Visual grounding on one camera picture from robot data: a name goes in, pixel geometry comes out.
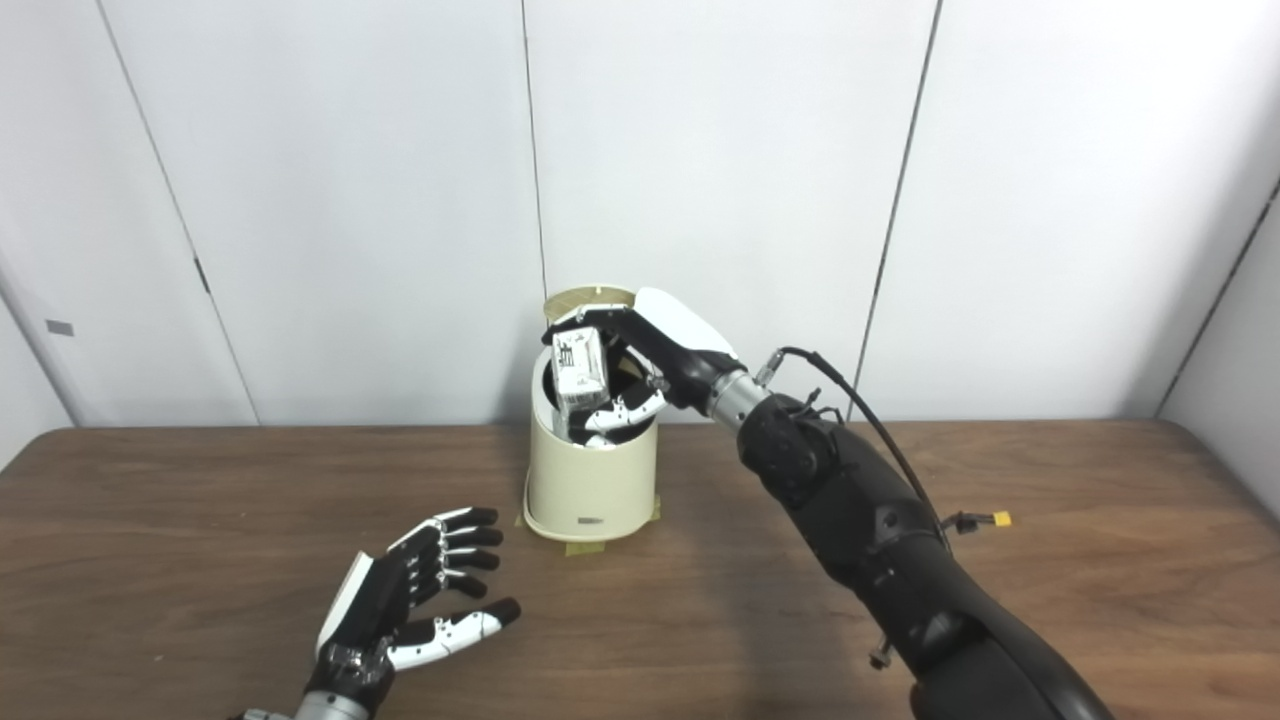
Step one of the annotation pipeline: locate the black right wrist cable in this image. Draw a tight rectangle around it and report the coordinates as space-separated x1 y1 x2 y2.
755 346 951 546

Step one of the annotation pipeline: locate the cream-colored trash bin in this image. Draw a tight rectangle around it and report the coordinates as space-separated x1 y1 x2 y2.
523 345 661 543

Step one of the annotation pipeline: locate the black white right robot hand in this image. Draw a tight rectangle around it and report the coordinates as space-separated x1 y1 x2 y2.
541 287 746 451

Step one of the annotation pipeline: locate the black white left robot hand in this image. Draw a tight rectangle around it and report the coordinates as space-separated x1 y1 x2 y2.
305 506 522 716

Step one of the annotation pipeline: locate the white green milk carton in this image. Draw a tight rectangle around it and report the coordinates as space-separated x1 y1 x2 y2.
551 326 612 416

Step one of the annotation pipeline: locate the round cream bin lid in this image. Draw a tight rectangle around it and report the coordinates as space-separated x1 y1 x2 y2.
543 285 641 326

